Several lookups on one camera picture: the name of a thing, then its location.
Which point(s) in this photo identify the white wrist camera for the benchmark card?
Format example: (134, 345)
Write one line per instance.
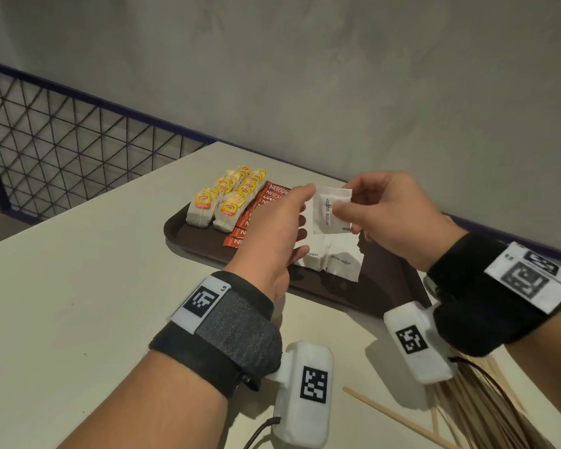
(425, 360)
(304, 425)

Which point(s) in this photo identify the black wrist band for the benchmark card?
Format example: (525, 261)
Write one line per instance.
(477, 303)
(233, 332)

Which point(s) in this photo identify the white paper sugar packet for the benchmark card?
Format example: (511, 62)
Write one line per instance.
(327, 210)

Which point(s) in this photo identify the row of red coffee sachets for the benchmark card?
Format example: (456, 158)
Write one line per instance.
(273, 191)

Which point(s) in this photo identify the person's left forearm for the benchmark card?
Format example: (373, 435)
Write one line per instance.
(145, 406)

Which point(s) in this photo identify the dark brown tray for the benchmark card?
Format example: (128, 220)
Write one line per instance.
(378, 285)

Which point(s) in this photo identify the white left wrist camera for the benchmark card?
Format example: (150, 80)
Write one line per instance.
(304, 425)

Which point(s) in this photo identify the row of tea bags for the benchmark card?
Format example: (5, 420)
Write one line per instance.
(196, 217)
(223, 222)

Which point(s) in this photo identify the person's left hand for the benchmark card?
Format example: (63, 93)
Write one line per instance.
(266, 243)

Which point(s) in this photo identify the black right wrist band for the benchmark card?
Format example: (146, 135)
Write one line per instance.
(477, 303)

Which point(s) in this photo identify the black left wrist band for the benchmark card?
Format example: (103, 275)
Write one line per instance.
(233, 332)

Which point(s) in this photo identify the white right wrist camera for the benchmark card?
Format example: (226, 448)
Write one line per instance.
(425, 360)

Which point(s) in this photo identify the person's right hand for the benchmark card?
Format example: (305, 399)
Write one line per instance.
(402, 219)

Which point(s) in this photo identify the pile of wooden stir sticks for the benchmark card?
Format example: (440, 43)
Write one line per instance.
(486, 406)

